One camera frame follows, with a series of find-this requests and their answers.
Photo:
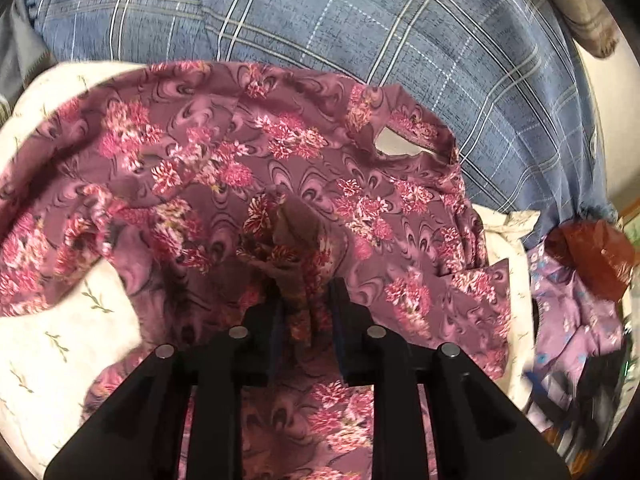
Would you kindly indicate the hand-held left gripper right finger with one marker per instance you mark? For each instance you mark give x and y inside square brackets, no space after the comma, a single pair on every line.
[340,342]

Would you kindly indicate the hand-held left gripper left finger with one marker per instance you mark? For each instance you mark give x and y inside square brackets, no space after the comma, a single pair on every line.
[276,342]

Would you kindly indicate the pink floral garment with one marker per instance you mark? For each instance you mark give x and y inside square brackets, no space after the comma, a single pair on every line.
[300,185]

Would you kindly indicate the lilac flower-print garment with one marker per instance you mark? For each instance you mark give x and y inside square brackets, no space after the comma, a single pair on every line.
[565,310]

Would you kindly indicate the dark red cloth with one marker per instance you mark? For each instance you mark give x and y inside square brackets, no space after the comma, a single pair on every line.
[590,255]

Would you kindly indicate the white leaf-print blanket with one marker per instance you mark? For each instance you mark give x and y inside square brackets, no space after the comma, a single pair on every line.
[50,350]

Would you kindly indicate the blue plaid bedsheet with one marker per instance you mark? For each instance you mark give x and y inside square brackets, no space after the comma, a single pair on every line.
[350,25]

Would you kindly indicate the grey cloth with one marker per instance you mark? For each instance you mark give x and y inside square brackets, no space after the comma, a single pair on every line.
[20,50]

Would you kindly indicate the brown plaid cloth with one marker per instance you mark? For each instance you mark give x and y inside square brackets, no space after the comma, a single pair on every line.
[575,5]

